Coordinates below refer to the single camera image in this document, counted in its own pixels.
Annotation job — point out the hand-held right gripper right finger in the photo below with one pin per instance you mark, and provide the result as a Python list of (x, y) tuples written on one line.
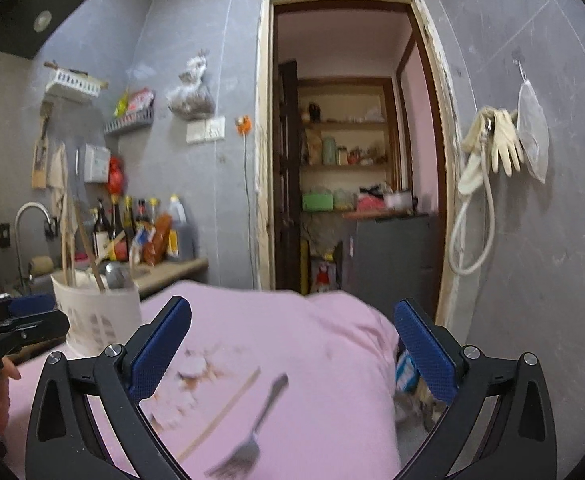
[(425, 352)]

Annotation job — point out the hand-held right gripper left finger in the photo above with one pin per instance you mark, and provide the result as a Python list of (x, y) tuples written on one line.
[(160, 350)]

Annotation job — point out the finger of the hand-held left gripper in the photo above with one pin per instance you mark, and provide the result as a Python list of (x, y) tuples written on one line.
[(35, 305)]

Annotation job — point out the white plastic utensil holder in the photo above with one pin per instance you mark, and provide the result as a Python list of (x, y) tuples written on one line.
[(102, 315)]

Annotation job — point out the metal spoon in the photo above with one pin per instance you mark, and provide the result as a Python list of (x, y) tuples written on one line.
[(118, 275)]

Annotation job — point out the metal fork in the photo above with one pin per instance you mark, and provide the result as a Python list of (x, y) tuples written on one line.
[(260, 420)]

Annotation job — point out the person's left hand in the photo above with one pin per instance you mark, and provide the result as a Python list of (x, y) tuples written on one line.
[(0, 395)]

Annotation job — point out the blue white packet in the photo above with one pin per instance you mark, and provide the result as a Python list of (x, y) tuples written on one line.
[(407, 372)]

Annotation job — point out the brown sponge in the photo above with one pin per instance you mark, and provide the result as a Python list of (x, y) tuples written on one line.
[(40, 265)]

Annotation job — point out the dark sauce bottle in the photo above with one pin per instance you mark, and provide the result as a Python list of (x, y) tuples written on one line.
[(117, 225), (101, 235), (141, 212)]

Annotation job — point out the grey cabinet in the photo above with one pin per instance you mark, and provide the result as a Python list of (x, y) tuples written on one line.
[(392, 260)]

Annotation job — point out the metal faucet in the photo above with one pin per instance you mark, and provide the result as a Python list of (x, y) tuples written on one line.
[(32, 206)]

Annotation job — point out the white food bag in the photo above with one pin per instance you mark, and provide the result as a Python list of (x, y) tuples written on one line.
[(140, 247)]

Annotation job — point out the orange food packet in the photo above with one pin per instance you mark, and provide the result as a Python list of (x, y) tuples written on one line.
[(158, 240)]

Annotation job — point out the large oil jug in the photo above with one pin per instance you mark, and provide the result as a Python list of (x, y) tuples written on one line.
[(182, 230)]

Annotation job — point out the red floor bottle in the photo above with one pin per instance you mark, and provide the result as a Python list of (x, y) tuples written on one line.
[(324, 277)]

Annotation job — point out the pink cloth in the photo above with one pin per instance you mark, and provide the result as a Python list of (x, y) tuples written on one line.
[(297, 360)]

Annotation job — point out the hanging beige towel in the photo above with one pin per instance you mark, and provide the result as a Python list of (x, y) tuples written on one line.
[(57, 175)]

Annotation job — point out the hanging wooden board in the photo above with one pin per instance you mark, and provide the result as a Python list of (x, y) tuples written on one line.
[(40, 165)]

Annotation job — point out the red plastic bag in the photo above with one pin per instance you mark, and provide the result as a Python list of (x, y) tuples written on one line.
[(115, 175)]

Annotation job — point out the white enamel pot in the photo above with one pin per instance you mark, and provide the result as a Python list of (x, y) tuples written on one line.
[(397, 201)]

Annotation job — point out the green storage box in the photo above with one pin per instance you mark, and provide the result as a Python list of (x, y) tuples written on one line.
[(317, 201)]

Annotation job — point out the dark wooden door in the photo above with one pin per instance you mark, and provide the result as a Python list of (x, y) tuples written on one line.
[(285, 185)]

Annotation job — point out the green snack packet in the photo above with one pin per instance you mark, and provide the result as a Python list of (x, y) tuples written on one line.
[(121, 105)]

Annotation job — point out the green cup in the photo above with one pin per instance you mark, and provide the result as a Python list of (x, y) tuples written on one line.
[(329, 151)]

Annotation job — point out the pale rubber gloves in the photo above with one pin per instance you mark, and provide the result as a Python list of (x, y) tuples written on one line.
[(506, 145)]

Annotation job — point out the red snack packet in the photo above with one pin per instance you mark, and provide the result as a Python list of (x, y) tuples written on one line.
[(140, 101)]

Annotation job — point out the hanging mesh bag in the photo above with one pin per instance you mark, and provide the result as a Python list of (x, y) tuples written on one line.
[(533, 135)]

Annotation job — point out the wooden shelf unit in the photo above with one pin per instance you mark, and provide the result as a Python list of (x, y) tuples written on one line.
[(345, 122)]

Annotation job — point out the hanging clear plastic bag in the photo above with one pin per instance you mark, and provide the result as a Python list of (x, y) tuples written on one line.
[(191, 100)]

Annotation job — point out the black wall socket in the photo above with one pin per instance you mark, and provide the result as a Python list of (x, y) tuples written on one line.
[(4, 236)]

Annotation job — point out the white wall box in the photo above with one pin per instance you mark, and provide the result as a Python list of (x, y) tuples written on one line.
[(96, 162)]

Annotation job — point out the grey wall shelf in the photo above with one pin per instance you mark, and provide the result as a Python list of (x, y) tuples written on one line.
[(132, 121)]

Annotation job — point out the white wall socket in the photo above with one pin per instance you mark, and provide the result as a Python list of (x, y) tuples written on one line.
[(206, 130)]

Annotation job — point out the white wall rack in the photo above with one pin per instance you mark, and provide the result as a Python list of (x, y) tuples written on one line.
[(75, 82)]

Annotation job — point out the orange wall hook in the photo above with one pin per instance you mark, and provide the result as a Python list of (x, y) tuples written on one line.
[(243, 125)]

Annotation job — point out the pale door frame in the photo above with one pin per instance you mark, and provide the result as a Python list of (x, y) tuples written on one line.
[(440, 110)]

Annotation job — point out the metal wall hook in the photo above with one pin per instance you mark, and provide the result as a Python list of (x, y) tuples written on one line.
[(518, 62)]

